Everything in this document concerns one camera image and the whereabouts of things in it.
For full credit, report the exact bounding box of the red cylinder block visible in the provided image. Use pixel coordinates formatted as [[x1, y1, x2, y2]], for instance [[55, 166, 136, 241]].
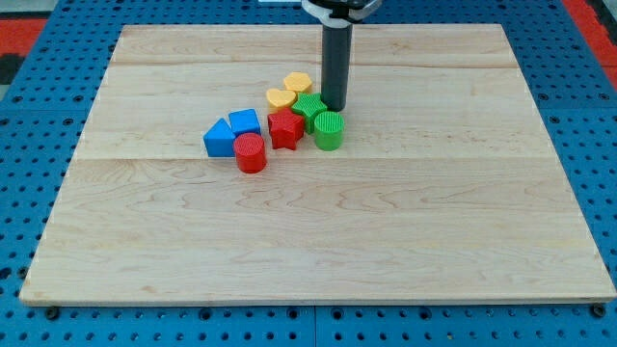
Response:
[[233, 133, 267, 174]]

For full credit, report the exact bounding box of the white robot arm end flange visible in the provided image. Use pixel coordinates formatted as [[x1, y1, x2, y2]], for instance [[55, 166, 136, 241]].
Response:
[[301, 0, 383, 29]]

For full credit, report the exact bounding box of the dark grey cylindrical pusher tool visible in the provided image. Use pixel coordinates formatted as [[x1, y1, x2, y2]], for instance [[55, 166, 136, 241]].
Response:
[[321, 25, 353, 111]]

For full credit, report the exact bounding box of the red star block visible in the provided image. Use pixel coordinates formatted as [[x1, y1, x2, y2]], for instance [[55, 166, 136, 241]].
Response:
[[267, 108, 305, 150]]

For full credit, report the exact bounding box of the light wooden board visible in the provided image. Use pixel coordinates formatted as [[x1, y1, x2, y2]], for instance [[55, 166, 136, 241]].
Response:
[[20, 24, 616, 307]]

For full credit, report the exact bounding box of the blue triangle block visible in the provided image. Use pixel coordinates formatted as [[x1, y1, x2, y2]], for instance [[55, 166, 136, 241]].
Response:
[[202, 119, 235, 157]]

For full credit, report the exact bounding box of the green cylinder block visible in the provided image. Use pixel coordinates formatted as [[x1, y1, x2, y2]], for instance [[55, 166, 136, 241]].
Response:
[[314, 111, 345, 151]]

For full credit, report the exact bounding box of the green star block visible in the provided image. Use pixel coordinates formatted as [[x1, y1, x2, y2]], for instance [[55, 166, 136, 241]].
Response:
[[291, 93, 328, 134]]

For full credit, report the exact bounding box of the yellow heart block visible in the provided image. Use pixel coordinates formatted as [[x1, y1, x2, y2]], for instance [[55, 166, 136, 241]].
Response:
[[265, 89, 297, 113]]

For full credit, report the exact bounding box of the yellow hexagon block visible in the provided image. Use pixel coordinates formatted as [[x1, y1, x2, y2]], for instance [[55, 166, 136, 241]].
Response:
[[283, 71, 313, 93]]

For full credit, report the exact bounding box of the blue cube block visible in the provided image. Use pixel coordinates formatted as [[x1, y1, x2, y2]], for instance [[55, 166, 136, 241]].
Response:
[[228, 109, 261, 137]]

